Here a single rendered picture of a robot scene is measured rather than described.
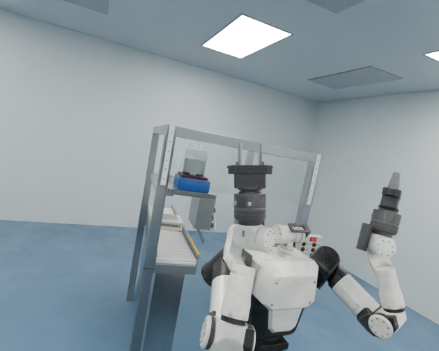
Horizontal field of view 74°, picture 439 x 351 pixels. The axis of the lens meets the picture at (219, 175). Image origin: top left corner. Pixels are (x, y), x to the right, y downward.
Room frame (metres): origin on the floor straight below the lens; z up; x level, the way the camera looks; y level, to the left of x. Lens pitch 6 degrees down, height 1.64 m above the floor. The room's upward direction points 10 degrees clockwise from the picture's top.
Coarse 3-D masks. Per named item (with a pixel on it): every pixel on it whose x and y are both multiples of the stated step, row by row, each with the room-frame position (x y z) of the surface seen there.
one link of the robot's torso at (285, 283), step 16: (256, 256) 1.00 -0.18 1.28; (272, 256) 1.01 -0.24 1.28; (288, 256) 1.02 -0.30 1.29; (304, 256) 1.07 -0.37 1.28; (256, 272) 0.95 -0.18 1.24; (272, 272) 0.94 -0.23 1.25; (288, 272) 0.96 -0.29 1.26; (304, 272) 0.99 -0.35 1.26; (256, 288) 0.94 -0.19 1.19; (272, 288) 0.93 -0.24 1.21; (288, 288) 0.95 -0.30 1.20; (304, 288) 0.98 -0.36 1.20; (256, 304) 0.96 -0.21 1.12; (272, 304) 0.93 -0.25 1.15; (288, 304) 0.96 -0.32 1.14; (304, 304) 0.99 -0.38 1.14; (256, 320) 0.96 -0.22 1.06; (272, 320) 0.95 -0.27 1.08; (288, 320) 0.98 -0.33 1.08; (256, 336) 0.97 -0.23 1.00; (272, 336) 1.01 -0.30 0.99
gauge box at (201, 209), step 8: (192, 200) 1.94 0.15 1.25; (200, 200) 1.77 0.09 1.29; (208, 200) 1.79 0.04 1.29; (192, 208) 1.90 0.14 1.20; (200, 208) 1.77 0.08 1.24; (208, 208) 1.79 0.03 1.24; (192, 216) 1.86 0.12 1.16; (200, 216) 1.77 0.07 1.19; (208, 216) 1.79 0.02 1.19; (192, 224) 1.82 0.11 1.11; (200, 224) 1.78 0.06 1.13; (208, 224) 1.79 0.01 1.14
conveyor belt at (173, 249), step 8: (152, 208) 2.90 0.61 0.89; (168, 208) 3.02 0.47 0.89; (160, 232) 2.22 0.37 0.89; (168, 232) 2.25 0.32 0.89; (176, 232) 2.29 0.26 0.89; (160, 240) 2.03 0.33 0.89; (168, 240) 2.06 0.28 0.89; (176, 240) 2.10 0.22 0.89; (184, 240) 2.13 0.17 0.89; (160, 248) 1.89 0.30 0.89; (168, 248) 1.92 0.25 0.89; (176, 248) 1.94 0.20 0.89; (184, 248) 1.97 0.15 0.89; (160, 256) 1.76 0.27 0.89; (168, 256) 1.78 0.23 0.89; (176, 256) 1.80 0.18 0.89; (184, 256) 1.83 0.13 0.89; (192, 256) 1.85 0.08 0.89; (160, 264) 1.74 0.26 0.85; (168, 264) 1.75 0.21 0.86; (176, 264) 1.76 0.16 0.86; (184, 264) 1.78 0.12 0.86; (192, 264) 1.79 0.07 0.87
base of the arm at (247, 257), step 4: (244, 252) 0.98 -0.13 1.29; (244, 256) 0.96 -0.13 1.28; (248, 256) 0.98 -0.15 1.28; (244, 260) 0.94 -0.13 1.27; (248, 260) 0.96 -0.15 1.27; (204, 264) 1.00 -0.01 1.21; (248, 264) 0.94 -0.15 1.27; (204, 272) 0.97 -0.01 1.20; (204, 276) 0.96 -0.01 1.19; (204, 280) 0.96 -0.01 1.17; (208, 280) 0.96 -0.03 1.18; (208, 284) 0.96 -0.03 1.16
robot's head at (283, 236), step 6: (276, 228) 1.02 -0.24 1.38; (282, 228) 1.00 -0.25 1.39; (288, 228) 1.02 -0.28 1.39; (294, 228) 1.04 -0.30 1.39; (300, 228) 1.05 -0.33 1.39; (276, 234) 1.02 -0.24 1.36; (282, 234) 0.99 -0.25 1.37; (288, 234) 1.00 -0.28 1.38; (294, 234) 1.02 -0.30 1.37; (300, 234) 1.04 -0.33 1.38; (276, 240) 1.01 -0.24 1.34; (282, 240) 1.00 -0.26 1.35; (288, 240) 1.01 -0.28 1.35; (294, 240) 1.03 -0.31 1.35; (300, 240) 1.04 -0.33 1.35; (282, 246) 1.03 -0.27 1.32; (288, 246) 1.02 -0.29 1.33
